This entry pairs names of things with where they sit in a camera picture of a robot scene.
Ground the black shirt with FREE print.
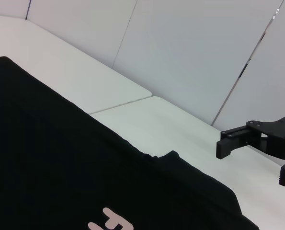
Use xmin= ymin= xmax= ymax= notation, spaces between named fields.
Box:
xmin=0 ymin=56 xmax=260 ymax=230

